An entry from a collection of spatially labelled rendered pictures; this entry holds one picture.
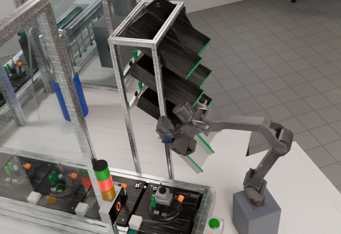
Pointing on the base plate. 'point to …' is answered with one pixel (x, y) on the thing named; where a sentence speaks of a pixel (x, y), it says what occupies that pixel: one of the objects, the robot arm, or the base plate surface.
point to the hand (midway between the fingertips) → (168, 138)
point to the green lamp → (104, 175)
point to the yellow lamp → (108, 194)
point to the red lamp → (105, 186)
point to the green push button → (214, 223)
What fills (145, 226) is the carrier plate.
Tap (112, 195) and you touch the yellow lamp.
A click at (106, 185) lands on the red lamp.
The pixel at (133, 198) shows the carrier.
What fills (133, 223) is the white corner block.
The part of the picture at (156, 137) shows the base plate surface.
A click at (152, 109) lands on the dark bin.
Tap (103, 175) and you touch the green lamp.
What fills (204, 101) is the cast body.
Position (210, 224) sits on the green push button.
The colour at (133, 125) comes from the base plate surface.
